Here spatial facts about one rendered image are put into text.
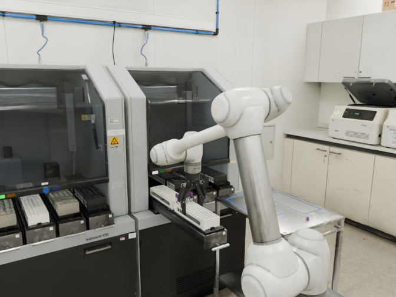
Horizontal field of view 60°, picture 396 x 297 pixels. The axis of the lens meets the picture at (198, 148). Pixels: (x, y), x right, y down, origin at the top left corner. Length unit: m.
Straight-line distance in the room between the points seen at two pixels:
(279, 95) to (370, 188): 2.65
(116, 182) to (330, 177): 2.64
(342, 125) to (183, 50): 1.82
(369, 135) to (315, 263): 2.52
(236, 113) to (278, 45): 3.12
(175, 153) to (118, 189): 0.58
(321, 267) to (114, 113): 1.28
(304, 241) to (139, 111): 1.17
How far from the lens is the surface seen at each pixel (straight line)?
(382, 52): 4.02
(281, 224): 1.81
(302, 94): 4.56
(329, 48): 4.37
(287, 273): 1.23
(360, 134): 3.79
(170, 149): 1.58
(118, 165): 2.01
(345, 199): 4.00
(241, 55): 3.85
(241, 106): 1.15
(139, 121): 2.01
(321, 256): 1.36
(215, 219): 1.72
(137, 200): 2.11
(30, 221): 1.92
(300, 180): 4.32
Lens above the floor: 1.54
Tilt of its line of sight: 12 degrees down
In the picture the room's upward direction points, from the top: straight up
